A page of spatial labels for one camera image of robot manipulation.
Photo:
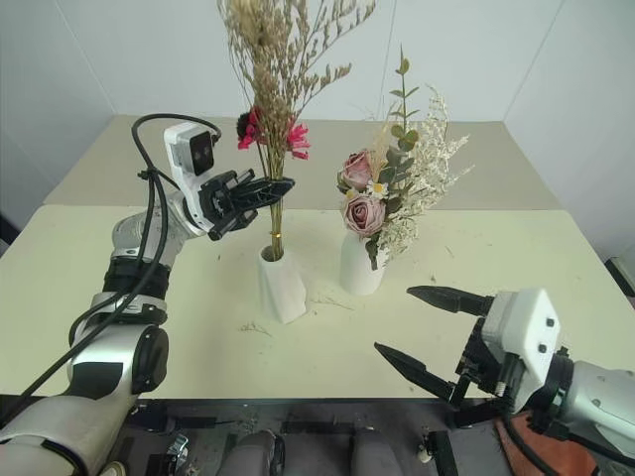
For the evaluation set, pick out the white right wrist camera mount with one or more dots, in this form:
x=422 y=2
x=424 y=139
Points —
x=526 y=322

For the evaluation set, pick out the round white vase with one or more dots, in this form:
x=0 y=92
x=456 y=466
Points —
x=354 y=273

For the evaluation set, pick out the pink rose bouquet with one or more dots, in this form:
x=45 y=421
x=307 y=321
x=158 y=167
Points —
x=359 y=213

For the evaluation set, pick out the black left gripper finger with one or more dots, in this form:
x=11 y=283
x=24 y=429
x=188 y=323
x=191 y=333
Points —
x=260 y=199
x=273 y=185

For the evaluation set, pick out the black table frame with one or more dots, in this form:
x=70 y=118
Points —
x=317 y=412

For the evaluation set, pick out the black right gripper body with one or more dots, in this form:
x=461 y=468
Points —
x=483 y=367

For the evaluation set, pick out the twisted white vase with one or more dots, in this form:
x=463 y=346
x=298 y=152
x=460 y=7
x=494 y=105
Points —
x=280 y=292

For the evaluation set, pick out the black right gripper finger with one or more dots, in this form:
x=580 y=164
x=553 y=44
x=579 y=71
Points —
x=412 y=369
x=449 y=299

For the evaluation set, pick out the grey rounded shape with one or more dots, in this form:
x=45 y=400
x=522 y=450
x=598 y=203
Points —
x=255 y=453

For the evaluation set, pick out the metal caster wheel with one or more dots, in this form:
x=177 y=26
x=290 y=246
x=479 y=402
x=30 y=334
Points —
x=177 y=446

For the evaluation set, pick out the orange object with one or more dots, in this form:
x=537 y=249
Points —
x=570 y=456

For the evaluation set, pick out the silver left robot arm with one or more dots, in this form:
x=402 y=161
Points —
x=94 y=367

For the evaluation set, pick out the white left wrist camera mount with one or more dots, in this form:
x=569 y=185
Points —
x=184 y=149

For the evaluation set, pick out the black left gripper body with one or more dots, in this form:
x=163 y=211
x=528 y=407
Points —
x=220 y=203

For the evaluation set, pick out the dried grass bouquet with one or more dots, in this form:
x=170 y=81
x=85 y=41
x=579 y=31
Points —
x=270 y=99

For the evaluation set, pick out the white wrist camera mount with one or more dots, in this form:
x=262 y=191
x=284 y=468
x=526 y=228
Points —
x=184 y=149
x=526 y=322

